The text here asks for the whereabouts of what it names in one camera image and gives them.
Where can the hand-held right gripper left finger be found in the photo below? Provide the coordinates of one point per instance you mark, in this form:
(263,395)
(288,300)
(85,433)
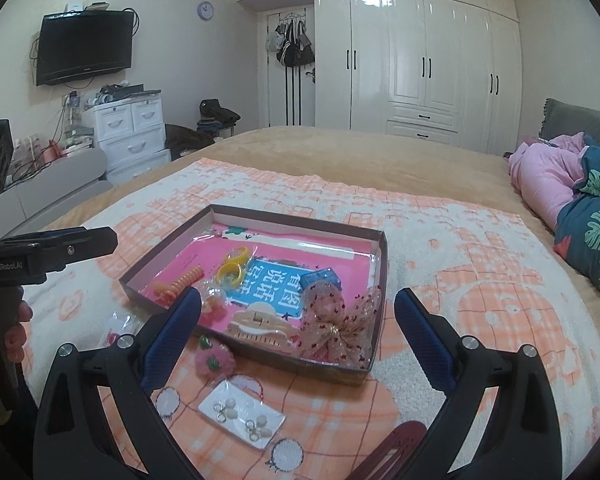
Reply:
(170,335)

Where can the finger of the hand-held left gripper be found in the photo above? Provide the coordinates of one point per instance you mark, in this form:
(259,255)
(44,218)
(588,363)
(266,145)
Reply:
(80,245)

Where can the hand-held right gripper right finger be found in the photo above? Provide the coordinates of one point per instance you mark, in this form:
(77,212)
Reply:
(425,340)

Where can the brown cardboard box tray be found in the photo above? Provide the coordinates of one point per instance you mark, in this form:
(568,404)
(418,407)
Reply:
(381,280)

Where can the sheer pink dotted bow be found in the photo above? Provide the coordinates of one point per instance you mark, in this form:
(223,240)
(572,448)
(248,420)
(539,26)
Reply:
(340,325)

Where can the beige hair claw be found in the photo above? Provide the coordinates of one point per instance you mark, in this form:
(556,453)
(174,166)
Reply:
(262,327)

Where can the blue hexagonal hair clip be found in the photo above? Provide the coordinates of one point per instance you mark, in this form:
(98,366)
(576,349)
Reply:
(320,278)

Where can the person's left hand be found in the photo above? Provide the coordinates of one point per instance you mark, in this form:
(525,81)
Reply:
(19,345)

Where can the clear packet with red earrings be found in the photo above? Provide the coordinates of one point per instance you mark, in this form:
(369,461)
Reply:
(122,330)

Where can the clear bag of pearl balls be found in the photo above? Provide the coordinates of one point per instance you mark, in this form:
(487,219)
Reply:
(212,302)

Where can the grey padded bench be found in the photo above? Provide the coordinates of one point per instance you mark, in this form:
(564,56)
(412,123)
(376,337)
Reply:
(50,180)

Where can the orange and white blanket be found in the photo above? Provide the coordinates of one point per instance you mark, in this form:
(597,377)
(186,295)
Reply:
(455,260)

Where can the pink book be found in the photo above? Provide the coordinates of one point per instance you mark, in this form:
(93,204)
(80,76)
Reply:
(195,251)

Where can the white card of pearl earrings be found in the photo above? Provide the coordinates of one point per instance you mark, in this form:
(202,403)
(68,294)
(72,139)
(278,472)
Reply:
(242,410)

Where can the dark red hair clip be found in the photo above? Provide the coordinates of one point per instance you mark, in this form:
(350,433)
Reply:
(395,447)

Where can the white drawer cabinet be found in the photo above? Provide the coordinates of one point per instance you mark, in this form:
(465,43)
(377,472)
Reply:
(130,135)

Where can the black devices on cabinet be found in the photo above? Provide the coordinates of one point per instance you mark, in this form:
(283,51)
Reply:
(125,92)

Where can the pile of dark clothes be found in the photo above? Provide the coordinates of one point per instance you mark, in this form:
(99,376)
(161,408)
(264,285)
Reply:
(200,130)

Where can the bed with tan sheet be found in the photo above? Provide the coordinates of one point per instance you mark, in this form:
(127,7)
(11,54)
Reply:
(355,155)

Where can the floral dark blue quilt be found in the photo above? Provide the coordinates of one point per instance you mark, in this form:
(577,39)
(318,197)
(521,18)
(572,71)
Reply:
(590,230)

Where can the pink quilt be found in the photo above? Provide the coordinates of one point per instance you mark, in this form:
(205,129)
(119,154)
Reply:
(545,180)

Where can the white router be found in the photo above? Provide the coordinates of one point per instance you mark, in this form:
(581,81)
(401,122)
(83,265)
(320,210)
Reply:
(74,7)

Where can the grey headboard cushion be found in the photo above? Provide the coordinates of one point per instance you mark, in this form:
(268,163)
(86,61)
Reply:
(575,117)

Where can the white wardrobe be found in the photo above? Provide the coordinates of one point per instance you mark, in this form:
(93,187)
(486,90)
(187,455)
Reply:
(430,50)

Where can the hanging bags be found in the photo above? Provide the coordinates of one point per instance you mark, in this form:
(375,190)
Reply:
(292,47)

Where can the black wall television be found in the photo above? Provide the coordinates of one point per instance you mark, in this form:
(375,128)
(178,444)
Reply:
(82,47)

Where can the round wall clock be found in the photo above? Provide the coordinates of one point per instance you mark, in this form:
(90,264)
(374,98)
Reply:
(205,10)

